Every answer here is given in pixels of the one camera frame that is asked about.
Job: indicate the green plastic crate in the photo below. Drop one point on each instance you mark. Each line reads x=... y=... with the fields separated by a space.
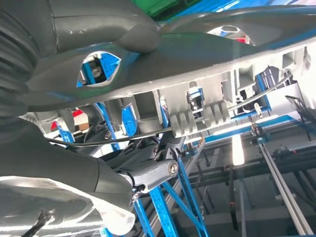
x=160 y=6

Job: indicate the grey metal rail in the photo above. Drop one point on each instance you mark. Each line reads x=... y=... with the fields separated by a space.
x=283 y=193

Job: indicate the blue metal shelf rack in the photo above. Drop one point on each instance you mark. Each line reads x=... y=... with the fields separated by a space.
x=160 y=209

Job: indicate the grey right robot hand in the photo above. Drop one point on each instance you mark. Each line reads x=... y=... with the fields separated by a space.
x=62 y=166

